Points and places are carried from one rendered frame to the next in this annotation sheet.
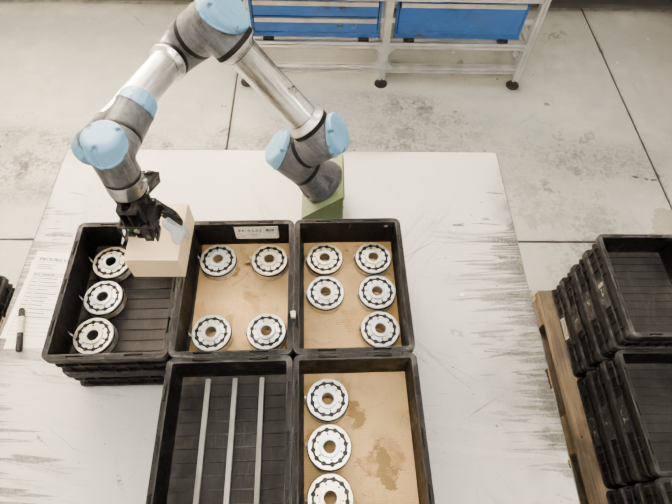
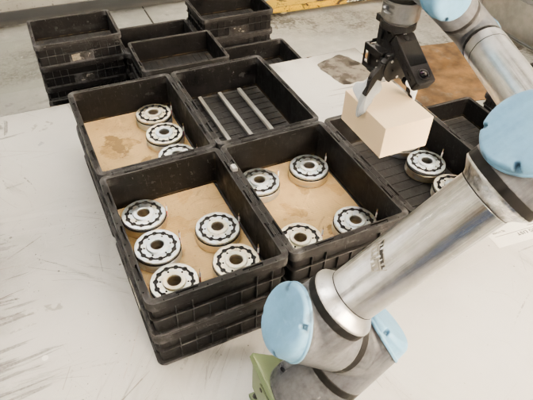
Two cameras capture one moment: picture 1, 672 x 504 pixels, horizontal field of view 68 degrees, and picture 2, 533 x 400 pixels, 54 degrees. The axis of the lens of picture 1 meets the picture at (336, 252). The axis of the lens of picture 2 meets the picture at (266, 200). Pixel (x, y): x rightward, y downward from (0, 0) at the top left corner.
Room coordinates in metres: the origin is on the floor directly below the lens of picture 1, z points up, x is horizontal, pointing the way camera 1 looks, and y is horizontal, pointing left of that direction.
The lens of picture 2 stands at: (1.43, -0.20, 1.73)
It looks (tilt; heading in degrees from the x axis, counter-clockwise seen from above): 43 degrees down; 157
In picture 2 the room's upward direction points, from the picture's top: 2 degrees clockwise
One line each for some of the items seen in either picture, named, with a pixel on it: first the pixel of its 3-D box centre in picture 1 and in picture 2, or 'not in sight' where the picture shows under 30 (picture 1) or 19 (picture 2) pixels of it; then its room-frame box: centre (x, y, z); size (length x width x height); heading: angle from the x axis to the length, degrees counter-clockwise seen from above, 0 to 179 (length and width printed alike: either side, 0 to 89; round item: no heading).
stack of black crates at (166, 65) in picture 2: not in sight; (182, 92); (-0.77, 0.27, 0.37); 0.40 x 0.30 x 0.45; 92
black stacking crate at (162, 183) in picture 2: (349, 291); (189, 233); (0.62, -0.04, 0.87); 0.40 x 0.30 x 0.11; 4
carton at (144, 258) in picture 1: (161, 239); (385, 117); (0.63, 0.42, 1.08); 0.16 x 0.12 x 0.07; 3
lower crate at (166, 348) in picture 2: not in sight; (193, 264); (0.62, -0.04, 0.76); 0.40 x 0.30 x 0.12; 4
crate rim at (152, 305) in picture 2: (350, 282); (188, 217); (0.62, -0.04, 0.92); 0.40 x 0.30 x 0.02; 4
